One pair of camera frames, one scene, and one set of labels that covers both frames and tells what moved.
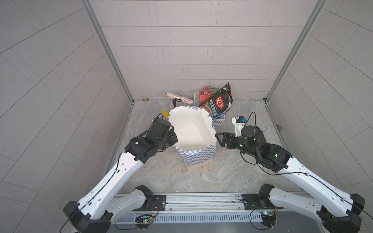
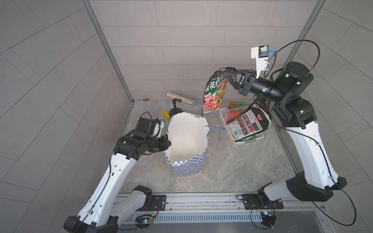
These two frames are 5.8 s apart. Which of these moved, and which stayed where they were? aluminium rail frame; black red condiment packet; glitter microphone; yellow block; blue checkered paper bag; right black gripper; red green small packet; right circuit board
Moved: red green small packet; black red condiment packet; right black gripper; blue checkered paper bag
Stayed: aluminium rail frame; glitter microphone; right circuit board; yellow block
